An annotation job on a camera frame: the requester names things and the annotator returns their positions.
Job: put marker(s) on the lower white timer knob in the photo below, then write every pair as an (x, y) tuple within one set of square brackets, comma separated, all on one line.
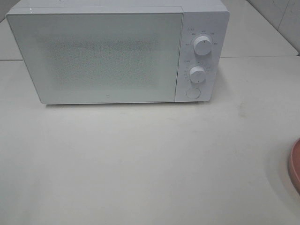
[(197, 74)]

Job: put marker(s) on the upper white power knob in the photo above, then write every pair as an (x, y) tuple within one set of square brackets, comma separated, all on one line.
[(202, 45)]

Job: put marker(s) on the white microwave oven body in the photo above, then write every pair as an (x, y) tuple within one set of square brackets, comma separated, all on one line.
[(209, 17)]

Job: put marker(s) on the white microwave door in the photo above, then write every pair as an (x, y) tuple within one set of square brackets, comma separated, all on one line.
[(110, 58)]

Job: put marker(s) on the pink round plate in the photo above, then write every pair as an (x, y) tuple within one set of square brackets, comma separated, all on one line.
[(294, 165)]

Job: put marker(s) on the round white door button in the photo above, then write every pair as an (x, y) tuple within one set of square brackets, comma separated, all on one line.
[(193, 93)]

